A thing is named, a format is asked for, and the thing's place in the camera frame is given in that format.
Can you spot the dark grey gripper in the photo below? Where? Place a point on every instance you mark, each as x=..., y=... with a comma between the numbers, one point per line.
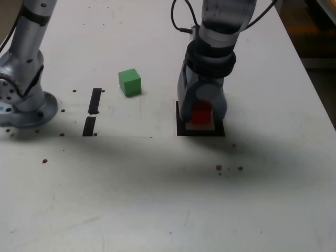
x=211, y=80

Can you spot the red cube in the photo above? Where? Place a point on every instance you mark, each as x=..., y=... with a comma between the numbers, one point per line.
x=200, y=116

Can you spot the green cube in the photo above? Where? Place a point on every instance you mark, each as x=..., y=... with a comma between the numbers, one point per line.
x=130, y=84

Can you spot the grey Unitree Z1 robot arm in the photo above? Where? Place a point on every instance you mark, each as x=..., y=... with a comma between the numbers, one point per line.
x=23, y=52

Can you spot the black tape strip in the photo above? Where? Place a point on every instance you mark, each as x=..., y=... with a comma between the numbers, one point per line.
x=89, y=126

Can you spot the black tape square outline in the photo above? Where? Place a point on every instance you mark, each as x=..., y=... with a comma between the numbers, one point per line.
x=202, y=133

